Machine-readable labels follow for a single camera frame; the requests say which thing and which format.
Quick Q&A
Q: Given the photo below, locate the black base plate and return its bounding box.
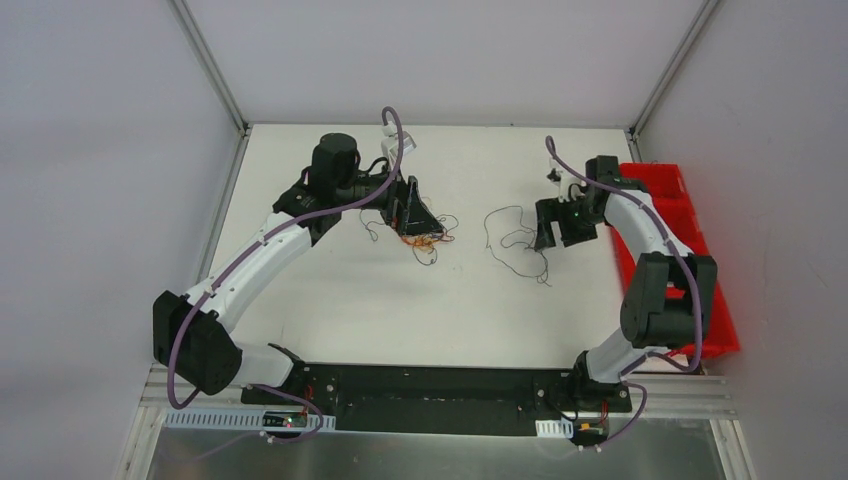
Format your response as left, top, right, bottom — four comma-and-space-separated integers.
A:
241, 363, 632, 436

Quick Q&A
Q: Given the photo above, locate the right white cable duct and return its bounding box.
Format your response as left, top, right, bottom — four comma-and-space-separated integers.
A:
535, 418, 574, 439

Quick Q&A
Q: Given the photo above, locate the white cable duct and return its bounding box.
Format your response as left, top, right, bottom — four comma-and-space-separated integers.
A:
164, 409, 336, 433
535, 418, 574, 439

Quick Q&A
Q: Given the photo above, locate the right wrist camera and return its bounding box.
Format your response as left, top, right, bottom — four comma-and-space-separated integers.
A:
546, 168, 583, 203

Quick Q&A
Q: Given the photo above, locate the left white cable duct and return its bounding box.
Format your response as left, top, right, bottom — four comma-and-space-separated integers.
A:
164, 409, 336, 433

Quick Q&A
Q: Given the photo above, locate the thin dark blue wire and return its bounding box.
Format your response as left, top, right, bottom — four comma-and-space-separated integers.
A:
358, 209, 392, 244

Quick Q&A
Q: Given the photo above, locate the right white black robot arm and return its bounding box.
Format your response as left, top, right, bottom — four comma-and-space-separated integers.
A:
533, 155, 717, 410

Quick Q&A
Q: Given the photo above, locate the aluminium frame rail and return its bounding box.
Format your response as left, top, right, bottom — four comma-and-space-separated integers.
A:
140, 362, 738, 420

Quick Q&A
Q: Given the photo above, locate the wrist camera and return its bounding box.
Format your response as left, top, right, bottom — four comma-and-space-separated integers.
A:
381, 127, 417, 166
546, 168, 583, 203

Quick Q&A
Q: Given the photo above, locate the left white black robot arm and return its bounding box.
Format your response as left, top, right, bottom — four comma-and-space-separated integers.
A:
153, 127, 444, 405

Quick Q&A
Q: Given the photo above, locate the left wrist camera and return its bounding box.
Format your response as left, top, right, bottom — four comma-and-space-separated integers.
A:
381, 127, 417, 166

